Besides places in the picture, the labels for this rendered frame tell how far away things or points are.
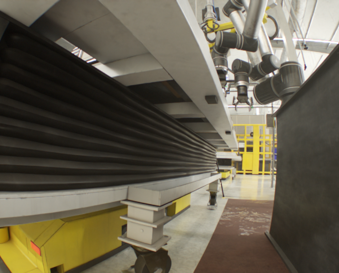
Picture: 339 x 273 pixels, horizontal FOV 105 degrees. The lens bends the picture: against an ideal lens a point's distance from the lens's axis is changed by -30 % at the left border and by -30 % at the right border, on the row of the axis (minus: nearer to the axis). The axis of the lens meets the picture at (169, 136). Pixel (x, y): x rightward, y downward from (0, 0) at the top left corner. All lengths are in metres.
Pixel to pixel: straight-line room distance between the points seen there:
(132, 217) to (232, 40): 1.08
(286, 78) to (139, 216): 1.23
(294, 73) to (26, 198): 1.48
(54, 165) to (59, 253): 0.39
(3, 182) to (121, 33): 0.44
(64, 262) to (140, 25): 0.78
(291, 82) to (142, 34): 1.13
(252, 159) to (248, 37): 10.37
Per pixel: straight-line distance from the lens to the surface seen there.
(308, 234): 0.93
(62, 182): 0.48
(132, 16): 0.36
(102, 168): 0.57
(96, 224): 0.83
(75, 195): 0.50
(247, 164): 11.34
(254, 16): 1.19
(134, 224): 0.69
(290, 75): 1.40
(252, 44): 1.26
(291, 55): 5.98
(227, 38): 1.21
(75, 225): 0.75
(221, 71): 1.23
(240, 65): 1.36
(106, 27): 0.50
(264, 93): 1.54
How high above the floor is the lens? 0.52
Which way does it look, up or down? 8 degrees up
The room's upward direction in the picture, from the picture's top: 4 degrees clockwise
